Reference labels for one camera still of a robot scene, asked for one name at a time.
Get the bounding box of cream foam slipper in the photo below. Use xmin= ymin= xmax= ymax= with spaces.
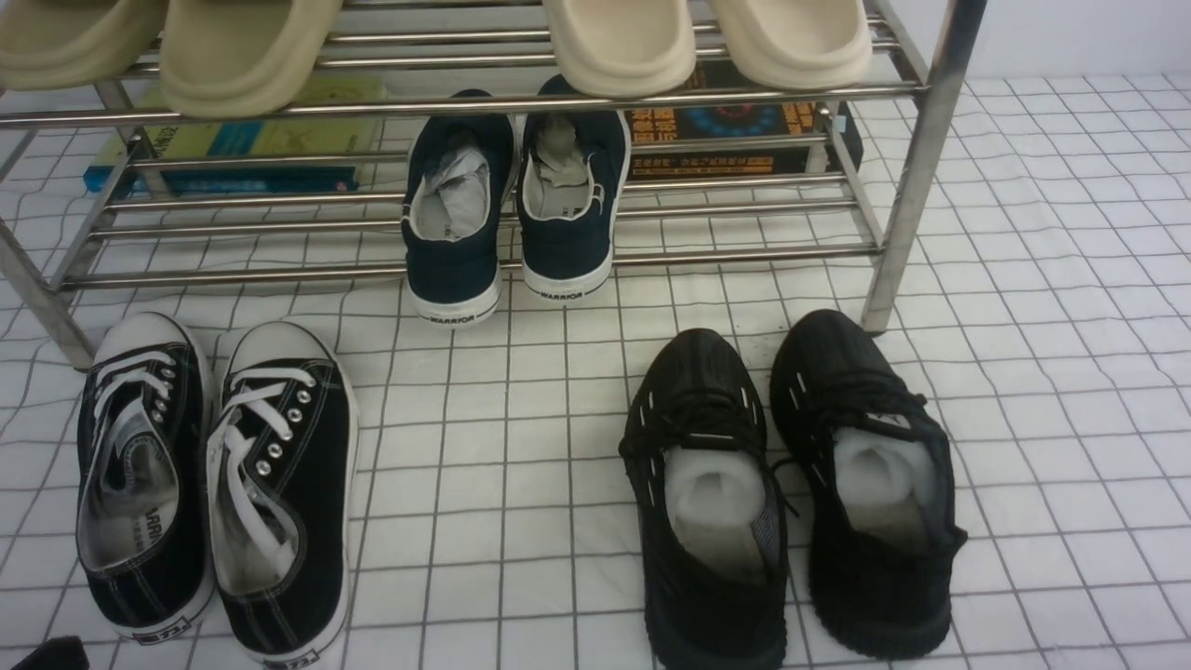
xmin=709 ymin=1 xmax=873 ymax=90
xmin=542 ymin=1 xmax=697 ymax=99

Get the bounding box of black canvas sneaker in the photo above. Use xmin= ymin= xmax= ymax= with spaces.
xmin=74 ymin=311 xmax=214 ymax=646
xmin=205 ymin=321 xmax=358 ymax=669

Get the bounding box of black knit sneaker left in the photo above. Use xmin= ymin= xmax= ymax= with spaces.
xmin=621 ymin=328 xmax=790 ymax=669

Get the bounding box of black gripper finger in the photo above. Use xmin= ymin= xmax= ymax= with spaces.
xmin=12 ymin=635 xmax=91 ymax=670

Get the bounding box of black knit sneaker right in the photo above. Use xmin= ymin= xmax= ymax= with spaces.
xmin=769 ymin=309 xmax=969 ymax=660

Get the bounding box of navy sneaker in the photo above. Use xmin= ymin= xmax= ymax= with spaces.
xmin=515 ymin=109 xmax=631 ymax=302
xmin=401 ymin=112 xmax=519 ymax=328

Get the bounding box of silver metal shoe rack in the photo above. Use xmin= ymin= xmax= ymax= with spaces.
xmin=4 ymin=1 xmax=985 ymax=369

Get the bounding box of cream foam slipper right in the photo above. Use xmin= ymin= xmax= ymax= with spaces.
xmin=709 ymin=1 xmax=873 ymax=90

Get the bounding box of navy sneaker right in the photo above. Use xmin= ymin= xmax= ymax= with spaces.
xmin=515 ymin=109 xmax=631 ymax=302

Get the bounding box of black orange book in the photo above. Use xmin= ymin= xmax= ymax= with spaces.
xmin=622 ymin=101 xmax=841 ymax=184

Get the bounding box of white grid floor cloth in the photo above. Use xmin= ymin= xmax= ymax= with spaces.
xmin=1 ymin=74 xmax=1190 ymax=669

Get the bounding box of navy sneaker left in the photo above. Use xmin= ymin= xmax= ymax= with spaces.
xmin=401 ymin=112 xmax=519 ymax=328

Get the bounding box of olive foam slipper far left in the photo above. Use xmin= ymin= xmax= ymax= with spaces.
xmin=1 ymin=1 xmax=167 ymax=90

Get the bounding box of black knit sneaker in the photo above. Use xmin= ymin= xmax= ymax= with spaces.
xmin=769 ymin=309 xmax=969 ymax=660
xmin=621 ymin=328 xmax=790 ymax=669

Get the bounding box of olive foam slipper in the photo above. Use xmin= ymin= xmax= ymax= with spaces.
xmin=160 ymin=1 xmax=343 ymax=119
xmin=1 ymin=1 xmax=167 ymax=90

